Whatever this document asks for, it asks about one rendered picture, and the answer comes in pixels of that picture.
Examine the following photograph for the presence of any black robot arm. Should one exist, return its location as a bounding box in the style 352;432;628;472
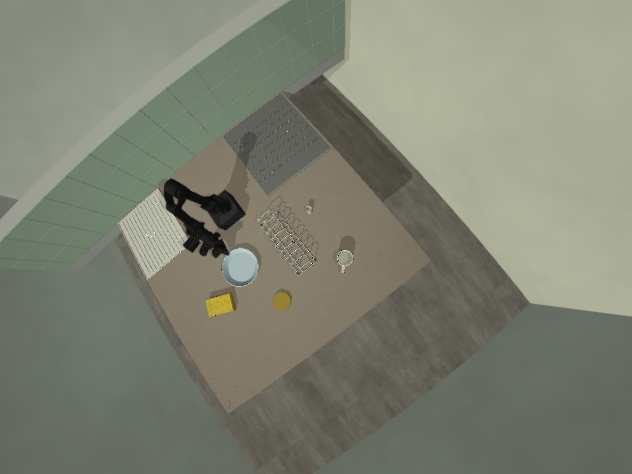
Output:
164;179;233;256

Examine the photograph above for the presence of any beige ribbed draining mat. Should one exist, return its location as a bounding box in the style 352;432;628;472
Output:
118;188;188;280

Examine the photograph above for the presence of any yellow sponge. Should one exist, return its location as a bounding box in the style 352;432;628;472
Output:
206;293;236;317

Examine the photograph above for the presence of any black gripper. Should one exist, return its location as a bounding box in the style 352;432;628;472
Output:
203;232;229;258

